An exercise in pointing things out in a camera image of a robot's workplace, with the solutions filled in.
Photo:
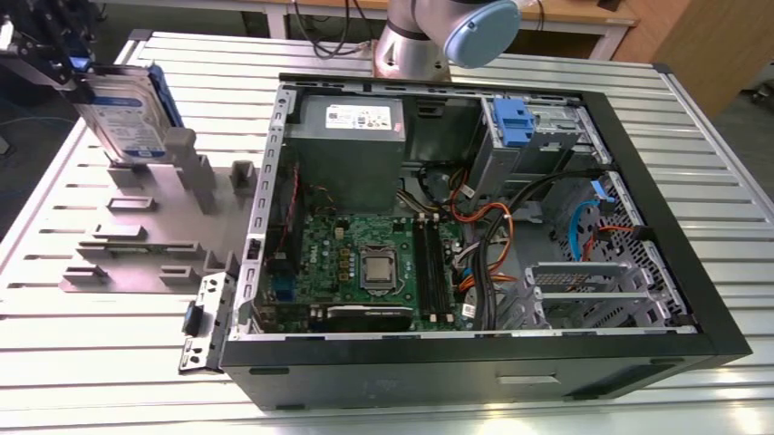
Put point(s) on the wooden cabinet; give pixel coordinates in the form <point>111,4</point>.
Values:
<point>713,45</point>

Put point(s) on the wooden desk white frame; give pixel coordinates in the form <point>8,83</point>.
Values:
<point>592,13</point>

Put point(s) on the long white framed desk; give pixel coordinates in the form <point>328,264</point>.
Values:
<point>275,25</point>

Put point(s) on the blue expansion slot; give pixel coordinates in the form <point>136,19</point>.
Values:
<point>284,290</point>

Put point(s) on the green motherboard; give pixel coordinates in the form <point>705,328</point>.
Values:
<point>326,235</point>

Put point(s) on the grey parts rack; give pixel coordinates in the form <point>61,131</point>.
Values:
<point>181,235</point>

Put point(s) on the black RAM slot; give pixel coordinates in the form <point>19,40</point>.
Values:
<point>427,272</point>

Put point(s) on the hard disk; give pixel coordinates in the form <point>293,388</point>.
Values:
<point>129,131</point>

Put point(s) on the black blue bracket latch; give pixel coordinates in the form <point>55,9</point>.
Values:
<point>192,319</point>

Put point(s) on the blue plastic drive latch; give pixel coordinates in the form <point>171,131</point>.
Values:
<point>511,122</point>

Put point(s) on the black PC case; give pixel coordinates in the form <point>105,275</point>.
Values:
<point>423,376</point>

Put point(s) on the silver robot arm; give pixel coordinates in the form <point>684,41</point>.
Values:
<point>411,59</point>

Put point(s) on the metal slot retainer bracket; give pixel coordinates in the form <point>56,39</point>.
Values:
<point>212,290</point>

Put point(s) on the office chair base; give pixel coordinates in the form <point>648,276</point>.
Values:
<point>763,93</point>

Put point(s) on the black graphics card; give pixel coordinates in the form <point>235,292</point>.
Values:
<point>363,319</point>

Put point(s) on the metal disk bay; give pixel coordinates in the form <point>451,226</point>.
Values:
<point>595,295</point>

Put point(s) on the CPU socket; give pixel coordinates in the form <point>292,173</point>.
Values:
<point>378,248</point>

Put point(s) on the metal optical drive cage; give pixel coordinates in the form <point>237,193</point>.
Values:
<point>507,167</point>

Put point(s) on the grey power supply unit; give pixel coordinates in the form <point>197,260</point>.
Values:
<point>344,172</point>

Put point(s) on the silver CPU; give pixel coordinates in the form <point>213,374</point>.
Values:
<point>379,272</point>

